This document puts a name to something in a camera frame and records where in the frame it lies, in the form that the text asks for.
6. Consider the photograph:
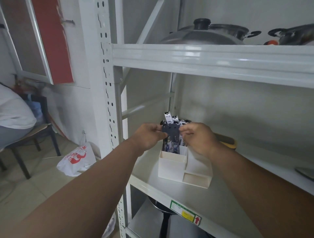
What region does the white plastic bag red print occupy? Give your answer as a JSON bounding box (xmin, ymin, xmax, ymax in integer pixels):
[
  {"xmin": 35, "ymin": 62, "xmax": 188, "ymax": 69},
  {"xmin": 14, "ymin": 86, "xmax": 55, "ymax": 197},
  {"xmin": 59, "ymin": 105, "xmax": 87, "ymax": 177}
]
[{"xmin": 56, "ymin": 142, "xmax": 97, "ymax": 177}]

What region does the grey pen refill packet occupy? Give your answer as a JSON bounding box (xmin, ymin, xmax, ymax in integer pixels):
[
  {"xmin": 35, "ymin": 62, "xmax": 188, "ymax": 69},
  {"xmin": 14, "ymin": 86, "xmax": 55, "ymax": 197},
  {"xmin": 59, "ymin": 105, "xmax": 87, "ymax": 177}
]
[{"xmin": 161, "ymin": 123, "xmax": 182, "ymax": 147}]

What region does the red cabinet door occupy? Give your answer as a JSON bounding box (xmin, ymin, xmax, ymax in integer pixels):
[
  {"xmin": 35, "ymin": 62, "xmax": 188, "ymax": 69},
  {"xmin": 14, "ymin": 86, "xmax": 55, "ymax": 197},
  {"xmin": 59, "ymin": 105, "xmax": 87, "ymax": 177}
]
[{"xmin": 26, "ymin": 0, "xmax": 74, "ymax": 85}]

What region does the black frying pan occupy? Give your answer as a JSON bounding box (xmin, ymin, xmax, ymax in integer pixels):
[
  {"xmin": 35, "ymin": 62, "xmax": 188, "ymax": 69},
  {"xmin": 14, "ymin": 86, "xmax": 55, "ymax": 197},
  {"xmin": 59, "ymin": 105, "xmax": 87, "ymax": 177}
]
[{"xmin": 147, "ymin": 196, "xmax": 180, "ymax": 238}]

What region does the person's right forearm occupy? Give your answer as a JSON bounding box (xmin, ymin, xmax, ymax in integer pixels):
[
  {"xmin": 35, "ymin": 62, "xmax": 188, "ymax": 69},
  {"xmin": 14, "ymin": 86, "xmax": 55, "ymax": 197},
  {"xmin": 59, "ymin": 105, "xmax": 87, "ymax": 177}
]
[{"xmin": 209, "ymin": 145, "xmax": 314, "ymax": 238}]

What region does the dark steel pan black handle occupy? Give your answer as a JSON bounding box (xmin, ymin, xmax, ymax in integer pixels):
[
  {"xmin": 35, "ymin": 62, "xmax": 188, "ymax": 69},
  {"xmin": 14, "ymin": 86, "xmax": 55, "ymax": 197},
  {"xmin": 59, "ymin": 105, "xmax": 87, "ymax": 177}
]
[{"xmin": 268, "ymin": 24, "xmax": 314, "ymax": 46}]

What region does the person's right hand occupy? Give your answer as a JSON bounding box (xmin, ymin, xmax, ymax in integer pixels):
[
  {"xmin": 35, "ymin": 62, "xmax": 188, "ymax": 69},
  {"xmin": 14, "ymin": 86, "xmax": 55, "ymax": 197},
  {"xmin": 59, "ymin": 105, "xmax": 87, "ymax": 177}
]
[{"xmin": 179, "ymin": 122, "xmax": 220, "ymax": 157}]

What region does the person's left forearm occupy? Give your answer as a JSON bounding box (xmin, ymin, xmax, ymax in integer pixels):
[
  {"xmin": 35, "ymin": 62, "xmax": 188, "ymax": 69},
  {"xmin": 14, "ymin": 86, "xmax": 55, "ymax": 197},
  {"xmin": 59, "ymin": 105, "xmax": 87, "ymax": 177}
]
[{"xmin": 0, "ymin": 138, "xmax": 145, "ymax": 238}]

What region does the steel pot lid black knob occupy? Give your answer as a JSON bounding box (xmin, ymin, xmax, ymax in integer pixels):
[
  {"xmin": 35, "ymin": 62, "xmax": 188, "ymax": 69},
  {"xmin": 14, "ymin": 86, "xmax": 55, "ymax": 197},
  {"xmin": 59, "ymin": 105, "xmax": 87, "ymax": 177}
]
[{"xmin": 160, "ymin": 18, "xmax": 246, "ymax": 45}]

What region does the black chair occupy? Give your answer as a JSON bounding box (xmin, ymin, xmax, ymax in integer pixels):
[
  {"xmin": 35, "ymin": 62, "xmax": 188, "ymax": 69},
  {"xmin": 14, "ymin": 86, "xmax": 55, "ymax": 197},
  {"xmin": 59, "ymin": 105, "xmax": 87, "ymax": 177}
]
[{"xmin": 0, "ymin": 95, "xmax": 61, "ymax": 180}]

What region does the steel pot with black handles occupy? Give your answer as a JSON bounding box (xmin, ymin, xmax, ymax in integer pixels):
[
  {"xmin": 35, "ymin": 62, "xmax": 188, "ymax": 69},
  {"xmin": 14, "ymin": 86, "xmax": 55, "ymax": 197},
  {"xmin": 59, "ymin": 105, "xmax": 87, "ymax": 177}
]
[{"xmin": 209, "ymin": 24, "xmax": 262, "ymax": 41}]

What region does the white metal shelf rack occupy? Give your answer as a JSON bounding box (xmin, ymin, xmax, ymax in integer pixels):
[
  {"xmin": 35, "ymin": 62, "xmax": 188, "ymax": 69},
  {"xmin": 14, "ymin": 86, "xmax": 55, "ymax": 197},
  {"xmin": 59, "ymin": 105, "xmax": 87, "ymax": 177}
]
[{"xmin": 78, "ymin": 0, "xmax": 314, "ymax": 238}]

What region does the bunch of black-white pen packets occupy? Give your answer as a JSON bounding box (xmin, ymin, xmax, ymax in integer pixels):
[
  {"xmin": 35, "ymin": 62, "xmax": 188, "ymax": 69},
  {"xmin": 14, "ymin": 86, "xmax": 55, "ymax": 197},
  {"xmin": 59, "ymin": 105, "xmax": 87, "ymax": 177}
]
[{"xmin": 160, "ymin": 111, "xmax": 192, "ymax": 155}]

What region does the green yellow red sticker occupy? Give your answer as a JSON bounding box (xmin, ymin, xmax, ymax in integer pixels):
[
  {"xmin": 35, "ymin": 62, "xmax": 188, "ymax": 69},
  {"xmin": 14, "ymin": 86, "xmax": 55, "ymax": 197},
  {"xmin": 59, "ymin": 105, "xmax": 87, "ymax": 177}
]
[{"xmin": 170, "ymin": 200, "xmax": 202, "ymax": 226}]

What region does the white window frame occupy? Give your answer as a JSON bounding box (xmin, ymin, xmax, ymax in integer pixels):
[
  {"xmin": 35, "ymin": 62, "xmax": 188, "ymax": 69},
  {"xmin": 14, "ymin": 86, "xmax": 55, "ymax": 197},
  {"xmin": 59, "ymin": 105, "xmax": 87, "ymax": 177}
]
[{"xmin": 0, "ymin": 0, "xmax": 54, "ymax": 85}]

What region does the blue plastic bag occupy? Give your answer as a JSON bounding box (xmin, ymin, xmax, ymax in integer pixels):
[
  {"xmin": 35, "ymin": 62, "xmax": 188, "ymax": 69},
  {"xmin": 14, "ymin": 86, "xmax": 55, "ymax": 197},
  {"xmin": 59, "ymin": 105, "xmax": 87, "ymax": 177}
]
[{"xmin": 24, "ymin": 94, "xmax": 44, "ymax": 126}]

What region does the white round plate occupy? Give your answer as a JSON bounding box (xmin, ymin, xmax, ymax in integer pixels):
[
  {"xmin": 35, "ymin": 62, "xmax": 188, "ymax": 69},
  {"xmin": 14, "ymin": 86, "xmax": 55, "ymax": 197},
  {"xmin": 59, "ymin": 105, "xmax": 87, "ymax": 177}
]
[{"xmin": 102, "ymin": 212, "xmax": 116, "ymax": 238}]

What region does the white desk organizer box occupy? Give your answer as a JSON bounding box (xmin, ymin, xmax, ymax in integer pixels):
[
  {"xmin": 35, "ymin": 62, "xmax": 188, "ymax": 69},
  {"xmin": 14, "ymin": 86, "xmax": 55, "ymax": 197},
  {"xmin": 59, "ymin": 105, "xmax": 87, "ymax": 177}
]
[{"xmin": 158, "ymin": 144, "xmax": 213, "ymax": 189}]

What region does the person's left hand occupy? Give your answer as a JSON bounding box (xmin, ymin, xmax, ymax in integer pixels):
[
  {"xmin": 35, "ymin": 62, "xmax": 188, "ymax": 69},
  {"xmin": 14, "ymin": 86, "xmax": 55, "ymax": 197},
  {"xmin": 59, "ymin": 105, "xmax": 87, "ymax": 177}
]
[{"xmin": 130, "ymin": 123, "xmax": 169, "ymax": 151}]

